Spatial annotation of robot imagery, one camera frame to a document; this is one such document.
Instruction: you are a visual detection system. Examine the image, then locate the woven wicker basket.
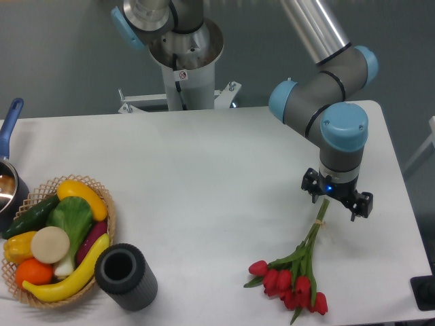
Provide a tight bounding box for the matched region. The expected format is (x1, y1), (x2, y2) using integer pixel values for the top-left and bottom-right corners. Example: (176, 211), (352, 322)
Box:
(1, 175), (116, 308)

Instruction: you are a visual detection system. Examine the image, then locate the green cucumber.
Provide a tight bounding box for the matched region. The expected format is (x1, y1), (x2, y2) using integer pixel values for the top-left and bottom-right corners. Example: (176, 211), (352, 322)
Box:
(1, 195), (60, 240)

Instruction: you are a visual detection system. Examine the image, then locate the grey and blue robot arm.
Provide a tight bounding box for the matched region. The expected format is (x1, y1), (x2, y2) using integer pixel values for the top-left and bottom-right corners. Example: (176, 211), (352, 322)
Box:
(111, 1), (379, 217)

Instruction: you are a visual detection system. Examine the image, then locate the purple eggplant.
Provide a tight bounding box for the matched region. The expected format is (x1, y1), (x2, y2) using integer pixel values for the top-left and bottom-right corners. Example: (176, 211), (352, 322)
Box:
(75, 221), (107, 266)

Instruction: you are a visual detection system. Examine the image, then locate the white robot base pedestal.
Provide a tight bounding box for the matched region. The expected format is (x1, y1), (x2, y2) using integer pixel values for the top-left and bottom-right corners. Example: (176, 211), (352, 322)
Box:
(117, 54), (243, 114)

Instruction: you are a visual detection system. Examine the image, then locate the orange fruit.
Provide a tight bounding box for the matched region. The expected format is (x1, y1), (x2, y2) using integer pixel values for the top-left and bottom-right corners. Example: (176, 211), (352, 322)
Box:
(15, 258), (54, 289)

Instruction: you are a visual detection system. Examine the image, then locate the white frame at right edge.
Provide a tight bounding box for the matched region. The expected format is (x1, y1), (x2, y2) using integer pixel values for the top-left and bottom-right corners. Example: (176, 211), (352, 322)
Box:
(402, 116), (434, 179)

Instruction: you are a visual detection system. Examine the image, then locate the yellow banana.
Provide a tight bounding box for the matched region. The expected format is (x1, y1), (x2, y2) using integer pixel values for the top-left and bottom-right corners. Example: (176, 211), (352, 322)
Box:
(22, 234), (110, 302)

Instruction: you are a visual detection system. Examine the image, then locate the green bok choy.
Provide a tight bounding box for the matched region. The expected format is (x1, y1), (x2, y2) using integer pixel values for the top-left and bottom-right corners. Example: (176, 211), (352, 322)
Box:
(46, 196), (92, 280)

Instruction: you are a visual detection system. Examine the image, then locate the yellow squash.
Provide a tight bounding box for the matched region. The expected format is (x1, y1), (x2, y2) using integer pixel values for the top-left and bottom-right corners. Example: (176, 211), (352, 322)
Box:
(56, 179), (108, 221)

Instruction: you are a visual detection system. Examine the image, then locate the black device at table edge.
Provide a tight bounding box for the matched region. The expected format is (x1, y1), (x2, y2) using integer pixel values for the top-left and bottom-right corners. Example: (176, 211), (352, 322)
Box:
(410, 275), (434, 311)

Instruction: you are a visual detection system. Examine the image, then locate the red tulip bouquet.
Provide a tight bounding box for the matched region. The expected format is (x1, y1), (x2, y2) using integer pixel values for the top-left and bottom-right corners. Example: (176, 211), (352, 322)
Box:
(243, 199), (330, 325)

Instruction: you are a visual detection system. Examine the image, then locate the beige round disc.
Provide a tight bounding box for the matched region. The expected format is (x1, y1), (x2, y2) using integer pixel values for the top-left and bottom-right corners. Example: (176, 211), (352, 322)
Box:
(31, 226), (70, 264)

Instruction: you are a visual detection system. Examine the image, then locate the dark grey ribbed vase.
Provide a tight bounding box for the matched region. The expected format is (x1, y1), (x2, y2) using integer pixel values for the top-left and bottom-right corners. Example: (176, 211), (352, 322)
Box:
(94, 243), (158, 311)

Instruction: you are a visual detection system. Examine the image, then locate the yellow bell pepper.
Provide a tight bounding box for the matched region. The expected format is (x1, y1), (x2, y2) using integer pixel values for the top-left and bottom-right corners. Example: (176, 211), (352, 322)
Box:
(3, 231), (37, 265)

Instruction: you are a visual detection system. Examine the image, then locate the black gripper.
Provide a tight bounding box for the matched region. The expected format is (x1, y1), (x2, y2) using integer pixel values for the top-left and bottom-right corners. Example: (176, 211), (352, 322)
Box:
(301, 168), (373, 222)

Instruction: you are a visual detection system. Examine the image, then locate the blue handled saucepan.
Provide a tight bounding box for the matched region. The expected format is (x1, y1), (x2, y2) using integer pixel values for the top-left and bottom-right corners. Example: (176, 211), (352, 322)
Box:
(1, 98), (29, 231)

